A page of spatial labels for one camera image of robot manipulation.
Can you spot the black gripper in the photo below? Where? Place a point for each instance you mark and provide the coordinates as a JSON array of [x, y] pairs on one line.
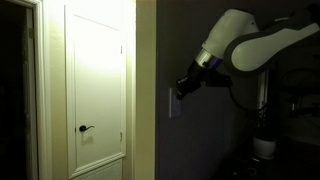
[[191, 80]]

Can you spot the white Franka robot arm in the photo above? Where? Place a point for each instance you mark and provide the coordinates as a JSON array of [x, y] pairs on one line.
[[256, 43]]

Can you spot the brass door hinge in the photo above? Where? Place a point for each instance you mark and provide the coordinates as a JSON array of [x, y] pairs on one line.
[[121, 136], [121, 49]]

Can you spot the robot stand pole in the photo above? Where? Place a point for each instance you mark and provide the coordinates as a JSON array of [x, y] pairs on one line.
[[265, 88]]

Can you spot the white closed panel door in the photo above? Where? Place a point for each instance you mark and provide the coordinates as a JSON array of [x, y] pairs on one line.
[[98, 90]]

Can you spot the dark houseplant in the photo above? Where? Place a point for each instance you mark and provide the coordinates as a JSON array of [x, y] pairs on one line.
[[264, 120]]

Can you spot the white plant pot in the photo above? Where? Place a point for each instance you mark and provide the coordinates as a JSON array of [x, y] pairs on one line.
[[264, 147]]

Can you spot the white wall light switch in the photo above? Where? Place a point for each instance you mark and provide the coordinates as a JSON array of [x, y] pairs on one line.
[[174, 106]]

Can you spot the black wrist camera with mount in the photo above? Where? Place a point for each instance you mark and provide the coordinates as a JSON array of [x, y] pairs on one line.
[[216, 79]]

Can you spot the white closed door frame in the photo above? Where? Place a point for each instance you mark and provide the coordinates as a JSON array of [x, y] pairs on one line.
[[130, 90]]

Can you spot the white dark doorway frame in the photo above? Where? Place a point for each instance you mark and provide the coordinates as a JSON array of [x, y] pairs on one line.
[[40, 90]]

